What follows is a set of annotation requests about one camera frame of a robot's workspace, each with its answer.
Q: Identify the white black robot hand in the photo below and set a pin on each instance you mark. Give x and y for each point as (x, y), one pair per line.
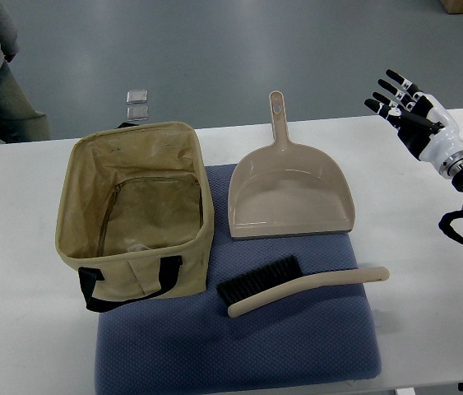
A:
(423, 125)

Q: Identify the pink hand broom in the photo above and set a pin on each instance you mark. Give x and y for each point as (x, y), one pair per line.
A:
(282, 278)

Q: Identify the yellow fabric bag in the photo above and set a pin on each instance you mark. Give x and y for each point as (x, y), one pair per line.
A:
(136, 216)

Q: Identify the pink dustpan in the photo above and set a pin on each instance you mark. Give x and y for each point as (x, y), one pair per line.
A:
(287, 188)

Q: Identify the lower clear floor plate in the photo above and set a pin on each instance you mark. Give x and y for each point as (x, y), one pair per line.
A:
(137, 112)

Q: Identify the clear floor plate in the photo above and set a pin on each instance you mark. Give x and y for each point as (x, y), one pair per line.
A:
(137, 112)
(137, 96)

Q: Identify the upper clear floor plate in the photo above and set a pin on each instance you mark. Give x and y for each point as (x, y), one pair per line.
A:
(137, 96)

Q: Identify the blue cushion mat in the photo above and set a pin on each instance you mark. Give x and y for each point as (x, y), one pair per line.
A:
(190, 345)

